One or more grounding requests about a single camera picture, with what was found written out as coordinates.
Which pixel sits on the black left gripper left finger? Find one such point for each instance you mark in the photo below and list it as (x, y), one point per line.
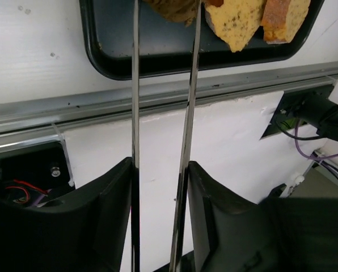
(83, 230)

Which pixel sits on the large seeded bread slice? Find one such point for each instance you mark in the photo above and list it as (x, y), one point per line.
(234, 21)

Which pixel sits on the aluminium rail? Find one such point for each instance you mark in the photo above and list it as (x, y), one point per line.
(31, 123)

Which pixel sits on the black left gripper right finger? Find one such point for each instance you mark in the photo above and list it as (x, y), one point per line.
(231, 233)

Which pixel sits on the dark brown bread piece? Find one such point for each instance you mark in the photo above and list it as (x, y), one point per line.
(177, 11)

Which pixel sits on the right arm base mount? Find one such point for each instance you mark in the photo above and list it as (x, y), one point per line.
(286, 114)

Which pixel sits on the metal food tongs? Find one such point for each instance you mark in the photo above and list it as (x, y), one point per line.
(181, 196)

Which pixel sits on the black baking tray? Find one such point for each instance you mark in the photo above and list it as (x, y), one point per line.
(166, 47)

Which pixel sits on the crusted seeded bread slice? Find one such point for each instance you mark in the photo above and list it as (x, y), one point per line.
(282, 19)

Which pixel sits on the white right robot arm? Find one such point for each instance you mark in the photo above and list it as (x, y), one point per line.
(322, 114)

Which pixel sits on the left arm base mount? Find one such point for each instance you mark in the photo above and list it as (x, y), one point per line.
(34, 175)

